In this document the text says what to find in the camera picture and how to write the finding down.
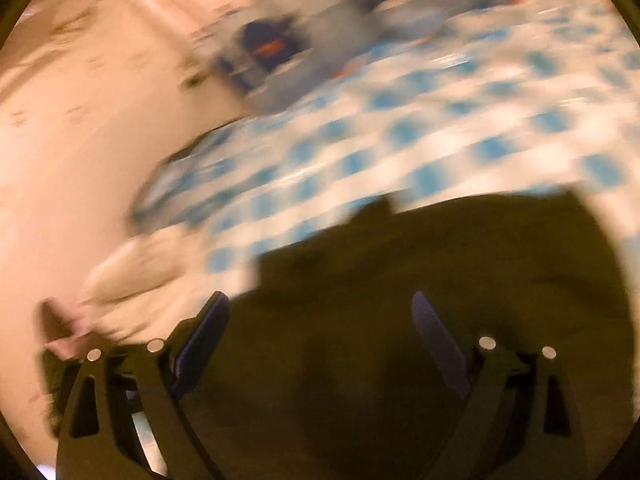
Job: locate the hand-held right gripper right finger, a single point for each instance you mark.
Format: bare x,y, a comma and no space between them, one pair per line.
441,341

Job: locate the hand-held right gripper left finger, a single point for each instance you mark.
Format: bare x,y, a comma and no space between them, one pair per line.
200,341

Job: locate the black puffer jacket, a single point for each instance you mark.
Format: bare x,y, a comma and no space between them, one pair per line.
350,305

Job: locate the white quilted jacket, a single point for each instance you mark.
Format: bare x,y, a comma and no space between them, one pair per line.
150,270

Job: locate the blue checked bed cover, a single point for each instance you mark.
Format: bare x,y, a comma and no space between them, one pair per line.
450,125

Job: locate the whale print curtain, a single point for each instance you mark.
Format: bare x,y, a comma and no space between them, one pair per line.
320,25

